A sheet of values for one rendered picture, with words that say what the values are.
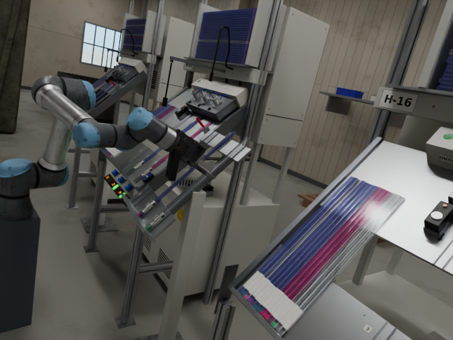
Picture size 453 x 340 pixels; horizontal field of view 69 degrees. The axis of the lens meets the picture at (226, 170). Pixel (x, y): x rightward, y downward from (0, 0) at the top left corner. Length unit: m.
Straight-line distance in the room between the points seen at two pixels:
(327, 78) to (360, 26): 0.87
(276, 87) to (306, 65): 0.24
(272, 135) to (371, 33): 3.99
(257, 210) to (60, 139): 1.16
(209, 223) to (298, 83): 0.94
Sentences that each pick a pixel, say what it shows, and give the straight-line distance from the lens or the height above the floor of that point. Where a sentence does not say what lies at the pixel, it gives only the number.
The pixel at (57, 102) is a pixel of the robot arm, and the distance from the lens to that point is 1.25.
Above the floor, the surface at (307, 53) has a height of 1.54.
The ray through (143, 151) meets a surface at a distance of 1.90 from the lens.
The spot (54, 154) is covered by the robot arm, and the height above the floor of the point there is 0.83.
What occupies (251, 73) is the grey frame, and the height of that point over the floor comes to 1.35.
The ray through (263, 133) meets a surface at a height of 1.06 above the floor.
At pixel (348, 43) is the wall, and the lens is 5.85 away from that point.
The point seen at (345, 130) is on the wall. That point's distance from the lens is 5.57.
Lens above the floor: 1.27
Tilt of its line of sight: 14 degrees down
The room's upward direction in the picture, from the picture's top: 13 degrees clockwise
